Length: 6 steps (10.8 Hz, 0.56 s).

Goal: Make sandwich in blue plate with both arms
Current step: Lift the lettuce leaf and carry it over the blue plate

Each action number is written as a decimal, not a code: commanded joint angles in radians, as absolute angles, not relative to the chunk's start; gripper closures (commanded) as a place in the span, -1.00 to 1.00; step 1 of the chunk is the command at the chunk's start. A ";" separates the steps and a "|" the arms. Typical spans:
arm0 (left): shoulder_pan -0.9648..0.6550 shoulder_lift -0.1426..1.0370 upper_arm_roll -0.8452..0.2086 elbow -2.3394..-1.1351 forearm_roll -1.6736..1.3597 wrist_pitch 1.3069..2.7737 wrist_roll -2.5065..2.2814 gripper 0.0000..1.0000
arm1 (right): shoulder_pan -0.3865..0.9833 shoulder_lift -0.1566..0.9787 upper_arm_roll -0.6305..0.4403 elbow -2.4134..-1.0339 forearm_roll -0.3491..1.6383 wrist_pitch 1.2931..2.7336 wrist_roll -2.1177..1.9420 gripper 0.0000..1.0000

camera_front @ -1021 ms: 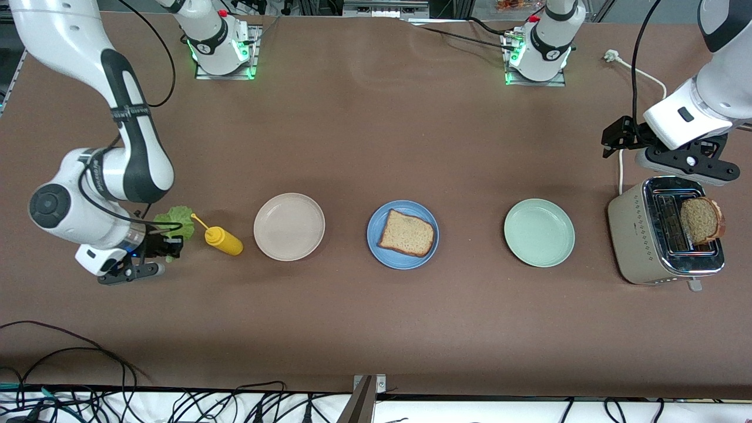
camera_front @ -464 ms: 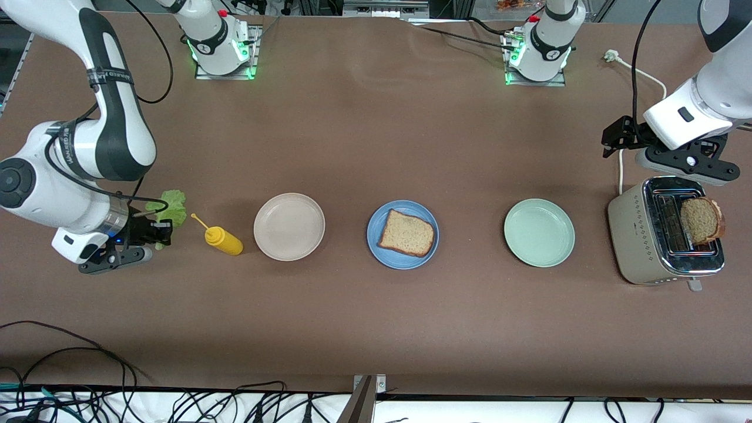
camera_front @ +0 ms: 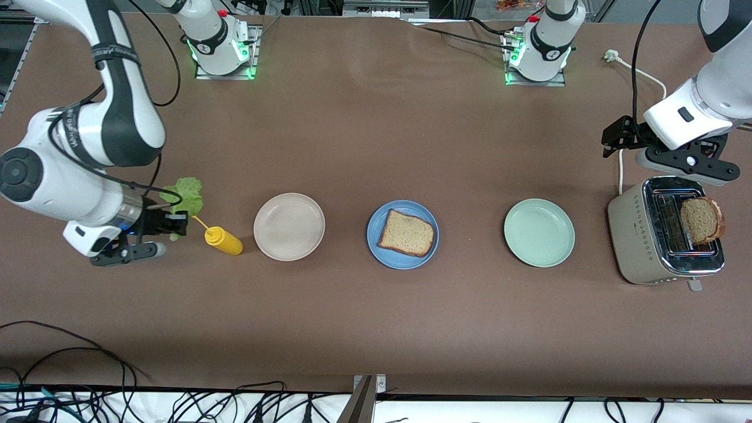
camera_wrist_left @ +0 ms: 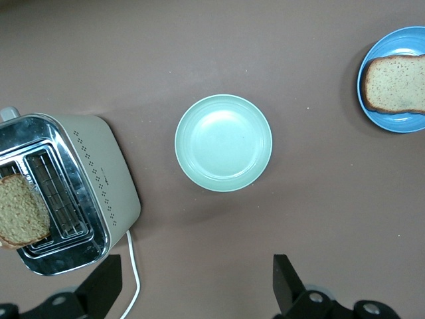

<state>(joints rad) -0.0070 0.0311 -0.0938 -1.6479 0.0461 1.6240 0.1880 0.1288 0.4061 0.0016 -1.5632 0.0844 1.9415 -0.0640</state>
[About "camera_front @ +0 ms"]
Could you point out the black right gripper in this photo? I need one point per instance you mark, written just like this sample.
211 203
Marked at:
151 222

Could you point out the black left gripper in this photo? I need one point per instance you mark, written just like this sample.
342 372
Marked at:
630 132

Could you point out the green lettuce leaf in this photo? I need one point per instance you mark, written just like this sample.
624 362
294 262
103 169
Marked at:
187 197

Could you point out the yellow squeeze bottle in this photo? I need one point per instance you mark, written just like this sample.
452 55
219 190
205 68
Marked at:
226 242

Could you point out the brown bread slice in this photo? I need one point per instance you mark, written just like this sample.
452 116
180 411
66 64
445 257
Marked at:
702 222
405 234

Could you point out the blue round plate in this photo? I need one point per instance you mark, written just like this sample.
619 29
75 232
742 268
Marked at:
411 261

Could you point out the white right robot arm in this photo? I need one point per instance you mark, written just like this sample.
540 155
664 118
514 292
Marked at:
35 194

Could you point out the white round plate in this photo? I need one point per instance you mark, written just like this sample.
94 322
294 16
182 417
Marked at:
288 226

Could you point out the light green round plate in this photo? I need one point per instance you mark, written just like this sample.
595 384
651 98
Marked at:
539 233

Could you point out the beige chrome toaster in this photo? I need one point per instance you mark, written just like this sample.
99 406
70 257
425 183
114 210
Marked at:
631 235

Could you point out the orange packet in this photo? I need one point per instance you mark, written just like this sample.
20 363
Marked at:
511 4

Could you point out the white side table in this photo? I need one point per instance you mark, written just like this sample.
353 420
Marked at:
470 414

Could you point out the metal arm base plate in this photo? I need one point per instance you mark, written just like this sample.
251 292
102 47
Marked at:
255 53
534 83

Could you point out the aluminium bracket profile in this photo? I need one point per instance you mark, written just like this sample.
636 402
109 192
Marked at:
361 405

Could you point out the silver metal frame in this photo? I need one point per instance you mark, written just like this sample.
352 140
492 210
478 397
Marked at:
385 9

